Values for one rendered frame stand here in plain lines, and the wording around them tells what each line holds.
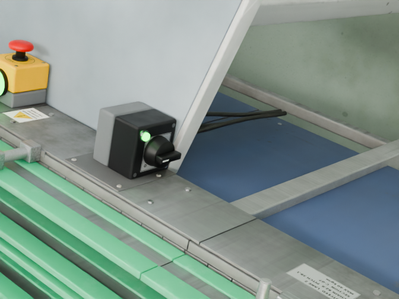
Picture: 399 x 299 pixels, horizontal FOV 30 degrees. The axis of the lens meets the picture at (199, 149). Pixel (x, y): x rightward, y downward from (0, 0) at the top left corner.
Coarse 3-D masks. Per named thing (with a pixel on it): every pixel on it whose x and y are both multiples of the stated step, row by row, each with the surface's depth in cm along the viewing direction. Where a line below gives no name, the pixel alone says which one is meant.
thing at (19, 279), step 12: (0, 252) 115; (0, 264) 112; (12, 264) 112; (0, 276) 109; (12, 276) 110; (24, 276) 110; (0, 288) 106; (12, 288) 107; (24, 288) 108; (36, 288) 108; (48, 288) 108
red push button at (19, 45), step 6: (12, 42) 119; (18, 42) 120; (24, 42) 120; (30, 42) 122; (12, 48) 119; (18, 48) 119; (24, 48) 119; (30, 48) 120; (18, 54) 120; (24, 54) 121
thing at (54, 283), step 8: (0, 240) 104; (0, 248) 103; (8, 248) 103; (8, 256) 102; (16, 256) 101; (24, 256) 102; (24, 264) 100; (32, 264) 100; (32, 272) 99; (40, 272) 99; (48, 272) 99; (40, 280) 98; (48, 280) 97; (56, 280) 98; (56, 288) 96; (64, 288) 96; (64, 296) 96; (72, 296) 95; (80, 296) 95
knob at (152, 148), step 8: (160, 136) 103; (152, 144) 102; (160, 144) 102; (168, 144) 103; (144, 152) 103; (152, 152) 102; (160, 152) 102; (168, 152) 103; (176, 152) 104; (144, 160) 103; (152, 160) 102; (160, 160) 101; (168, 160) 102
